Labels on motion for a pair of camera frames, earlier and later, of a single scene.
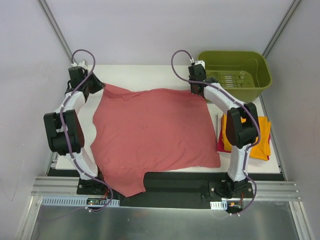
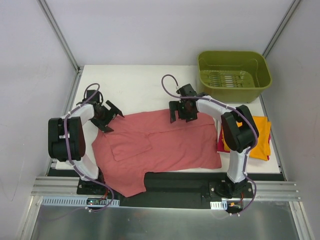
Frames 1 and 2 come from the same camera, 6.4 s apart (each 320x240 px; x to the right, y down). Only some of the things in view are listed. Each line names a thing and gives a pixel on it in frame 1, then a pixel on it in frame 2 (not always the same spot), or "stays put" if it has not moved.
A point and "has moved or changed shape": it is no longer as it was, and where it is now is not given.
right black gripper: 196,88 to 182,113
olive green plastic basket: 243,75 stays put
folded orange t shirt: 260,149 stays put
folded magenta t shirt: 220,147 stays put
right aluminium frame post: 288,17 stays put
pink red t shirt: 150,131 has moved or changed shape
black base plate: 177,190 stays put
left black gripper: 95,83 to 107,117
